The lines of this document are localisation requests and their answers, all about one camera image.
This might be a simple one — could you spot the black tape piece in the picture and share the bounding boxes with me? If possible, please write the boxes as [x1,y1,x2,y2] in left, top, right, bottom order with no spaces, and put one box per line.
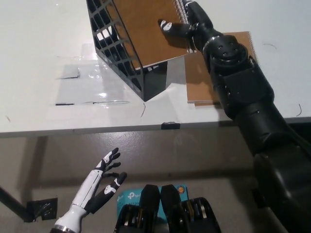
[161,121,181,130]

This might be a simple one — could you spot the black right hand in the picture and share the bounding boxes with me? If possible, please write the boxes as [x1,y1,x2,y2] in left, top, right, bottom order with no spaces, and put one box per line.
[157,0,221,53]

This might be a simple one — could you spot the grey upright table leg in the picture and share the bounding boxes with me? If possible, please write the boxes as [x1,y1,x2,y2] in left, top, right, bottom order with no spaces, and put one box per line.
[30,135,51,192]

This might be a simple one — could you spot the black robot torso blocks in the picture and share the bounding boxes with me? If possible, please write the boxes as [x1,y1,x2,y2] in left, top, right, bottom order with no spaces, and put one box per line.
[114,183,222,233]

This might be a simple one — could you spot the brown spiral notebook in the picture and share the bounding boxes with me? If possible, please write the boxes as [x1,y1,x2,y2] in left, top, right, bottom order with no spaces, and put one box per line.
[111,0,199,69]
[184,31,258,107]

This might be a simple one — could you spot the black slanted table leg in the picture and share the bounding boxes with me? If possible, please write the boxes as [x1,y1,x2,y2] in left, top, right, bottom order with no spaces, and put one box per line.
[0,185,28,219]

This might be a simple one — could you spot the black taped floor plate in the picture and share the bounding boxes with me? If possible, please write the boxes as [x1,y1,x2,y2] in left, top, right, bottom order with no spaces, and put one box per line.
[25,197,59,222]

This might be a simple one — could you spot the white and black left hand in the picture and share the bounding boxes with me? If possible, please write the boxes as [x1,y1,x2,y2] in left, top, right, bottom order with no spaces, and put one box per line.
[54,147,128,231]

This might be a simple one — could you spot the teal TP-Link box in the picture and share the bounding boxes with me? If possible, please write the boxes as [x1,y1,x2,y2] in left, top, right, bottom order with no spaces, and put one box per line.
[116,184,189,219]

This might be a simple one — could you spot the black mesh book holder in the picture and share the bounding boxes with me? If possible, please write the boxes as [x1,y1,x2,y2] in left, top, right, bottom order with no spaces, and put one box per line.
[86,0,168,102]

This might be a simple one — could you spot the clear plastic sheet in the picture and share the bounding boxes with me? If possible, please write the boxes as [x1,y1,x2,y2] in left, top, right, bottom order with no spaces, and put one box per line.
[51,43,132,107]

